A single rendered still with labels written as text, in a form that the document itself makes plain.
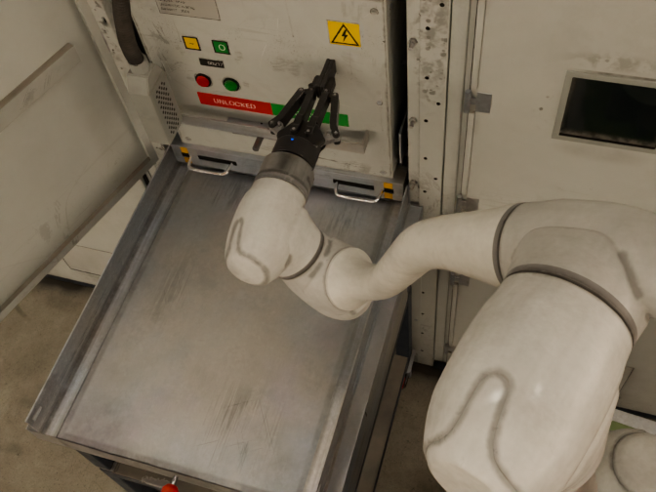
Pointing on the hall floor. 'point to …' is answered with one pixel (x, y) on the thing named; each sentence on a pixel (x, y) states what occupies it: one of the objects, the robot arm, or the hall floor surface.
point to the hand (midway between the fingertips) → (326, 78)
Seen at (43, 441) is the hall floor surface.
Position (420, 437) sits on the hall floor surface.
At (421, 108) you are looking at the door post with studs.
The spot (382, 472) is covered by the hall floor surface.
